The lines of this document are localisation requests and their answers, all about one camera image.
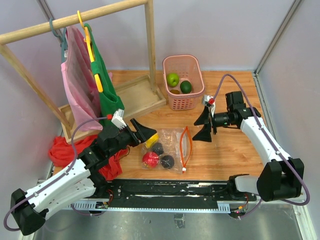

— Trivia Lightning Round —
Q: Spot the yellow clothes hanger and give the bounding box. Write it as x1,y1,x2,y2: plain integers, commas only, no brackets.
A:
77,10,103,93

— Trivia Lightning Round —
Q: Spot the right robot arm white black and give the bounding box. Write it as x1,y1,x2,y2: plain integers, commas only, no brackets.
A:
192,91,304,202

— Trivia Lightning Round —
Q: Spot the brown fake kiwi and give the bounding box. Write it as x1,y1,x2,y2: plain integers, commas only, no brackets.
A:
170,89,180,95

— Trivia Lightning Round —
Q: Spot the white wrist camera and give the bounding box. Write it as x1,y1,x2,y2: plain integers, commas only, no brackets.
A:
111,108,127,130
202,94,216,117

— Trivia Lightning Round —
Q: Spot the wooden clothes rack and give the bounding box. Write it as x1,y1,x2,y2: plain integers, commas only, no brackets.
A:
0,0,167,143

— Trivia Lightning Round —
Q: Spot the dark purple fake plum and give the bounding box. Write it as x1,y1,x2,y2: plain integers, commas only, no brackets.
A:
160,155,175,169
151,142,164,156

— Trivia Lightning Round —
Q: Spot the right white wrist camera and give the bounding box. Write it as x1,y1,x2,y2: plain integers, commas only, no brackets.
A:
202,94,216,117

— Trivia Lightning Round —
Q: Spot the pink hanging garment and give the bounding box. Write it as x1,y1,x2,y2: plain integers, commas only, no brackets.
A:
61,25,103,132

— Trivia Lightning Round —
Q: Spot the clear zip top bag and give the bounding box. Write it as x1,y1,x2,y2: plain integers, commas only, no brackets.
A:
140,126,193,174

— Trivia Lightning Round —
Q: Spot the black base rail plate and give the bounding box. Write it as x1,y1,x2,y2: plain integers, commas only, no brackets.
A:
77,178,258,208

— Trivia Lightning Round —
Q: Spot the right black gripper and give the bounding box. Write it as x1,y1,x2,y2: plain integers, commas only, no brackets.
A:
192,106,235,142

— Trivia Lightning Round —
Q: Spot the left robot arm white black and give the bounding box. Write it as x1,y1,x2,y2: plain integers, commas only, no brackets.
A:
3,118,157,236

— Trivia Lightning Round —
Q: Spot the red fake tomato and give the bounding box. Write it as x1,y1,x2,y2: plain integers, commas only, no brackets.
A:
142,151,160,169

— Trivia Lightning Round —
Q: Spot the green hanging garment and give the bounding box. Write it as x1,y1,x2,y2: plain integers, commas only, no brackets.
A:
84,23,125,117

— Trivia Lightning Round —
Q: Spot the dark green fake vegetable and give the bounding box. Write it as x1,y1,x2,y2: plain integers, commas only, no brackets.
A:
180,80,193,94

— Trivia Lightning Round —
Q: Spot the light green fake apple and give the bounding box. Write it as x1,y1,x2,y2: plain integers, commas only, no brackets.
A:
166,72,180,88

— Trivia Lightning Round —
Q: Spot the pink plastic basket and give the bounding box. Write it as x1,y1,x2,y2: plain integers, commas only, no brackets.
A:
162,54,205,111

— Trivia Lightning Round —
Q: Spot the crumpled red cloth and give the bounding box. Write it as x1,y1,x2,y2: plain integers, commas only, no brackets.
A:
48,134,130,181

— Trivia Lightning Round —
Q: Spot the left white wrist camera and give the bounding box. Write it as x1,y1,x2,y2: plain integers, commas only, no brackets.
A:
111,108,127,130

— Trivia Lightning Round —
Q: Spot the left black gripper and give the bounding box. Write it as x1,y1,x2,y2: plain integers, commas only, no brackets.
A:
107,118,157,158

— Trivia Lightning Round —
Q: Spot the grey slotted cable duct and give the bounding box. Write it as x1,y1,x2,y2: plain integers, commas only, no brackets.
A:
73,200,231,214

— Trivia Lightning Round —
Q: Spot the teal clothes hanger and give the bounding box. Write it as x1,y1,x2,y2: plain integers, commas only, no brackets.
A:
49,17,68,63

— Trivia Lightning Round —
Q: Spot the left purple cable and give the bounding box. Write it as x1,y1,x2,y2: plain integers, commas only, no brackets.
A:
3,115,113,231

